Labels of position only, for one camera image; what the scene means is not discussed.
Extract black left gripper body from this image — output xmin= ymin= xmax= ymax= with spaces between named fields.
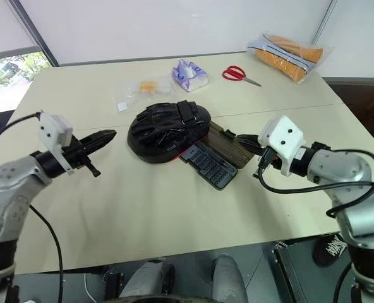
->
xmin=61 ymin=135 xmax=102 ymax=178

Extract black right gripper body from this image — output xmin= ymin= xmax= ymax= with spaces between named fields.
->
xmin=252 ymin=143 xmax=282 ymax=181

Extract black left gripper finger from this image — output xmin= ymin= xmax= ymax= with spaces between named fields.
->
xmin=83 ymin=136 xmax=116 ymax=153
xmin=80 ymin=129 xmax=118 ymax=144

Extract black screwdriver bit case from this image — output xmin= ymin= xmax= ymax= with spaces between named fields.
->
xmin=178 ymin=121 xmax=259 ymax=191

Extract clear bag with orange piece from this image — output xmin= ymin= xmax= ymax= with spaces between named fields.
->
xmin=115 ymin=78 xmax=176 ymax=116

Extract black padded boxing mitt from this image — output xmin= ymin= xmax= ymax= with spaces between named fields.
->
xmin=126 ymin=100 xmax=214 ymax=165

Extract purple white tissue pack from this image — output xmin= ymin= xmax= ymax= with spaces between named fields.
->
xmin=171 ymin=58 xmax=211 ymax=93

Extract clear bag with orange sponges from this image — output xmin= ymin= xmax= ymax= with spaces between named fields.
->
xmin=246 ymin=30 xmax=335 ymax=85

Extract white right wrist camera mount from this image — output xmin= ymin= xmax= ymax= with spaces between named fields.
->
xmin=257 ymin=115 xmax=305 ymax=176

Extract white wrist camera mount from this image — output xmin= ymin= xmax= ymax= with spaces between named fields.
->
xmin=37 ymin=110 xmax=75 ymax=176
xmin=257 ymin=115 xmax=305 ymax=176

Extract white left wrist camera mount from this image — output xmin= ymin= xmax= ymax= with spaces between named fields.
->
xmin=37 ymin=110 xmax=75 ymax=176

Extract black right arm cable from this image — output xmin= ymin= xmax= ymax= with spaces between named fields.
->
xmin=257 ymin=148 xmax=374 ymax=218
xmin=333 ymin=261 xmax=353 ymax=303

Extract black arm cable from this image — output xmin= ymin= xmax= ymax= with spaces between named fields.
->
xmin=257 ymin=148 xmax=374 ymax=218
xmin=333 ymin=261 xmax=353 ymax=303
xmin=28 ymin=204 xmax=64 ymax=303
xmin=0 ymin=112 xmax=42 ymax=149

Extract red handled scissors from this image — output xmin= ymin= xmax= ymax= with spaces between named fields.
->
xmin=222 ymin=65 xmax=263 ymax=87

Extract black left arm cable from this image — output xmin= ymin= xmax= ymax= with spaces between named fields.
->
xmin=28 ymin=204 xmax=64 ymax=303
xmin=0 ymin=112 xmax=42 ymax=149

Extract dark metal box frame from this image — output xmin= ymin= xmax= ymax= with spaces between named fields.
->
xmin=271 ymin=239 xmax=322 ymax=303

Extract dark window frame post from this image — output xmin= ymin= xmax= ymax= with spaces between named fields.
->
xmin=8 ymin=0 xmax=60 ymax=68

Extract thin white cable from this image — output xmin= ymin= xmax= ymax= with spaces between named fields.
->
xmin=83 ymin=272 xmax=92 ymax=298

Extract grey partition frame post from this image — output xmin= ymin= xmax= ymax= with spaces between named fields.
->
xmin=311 ymin=0 xmax=339 ymax=45

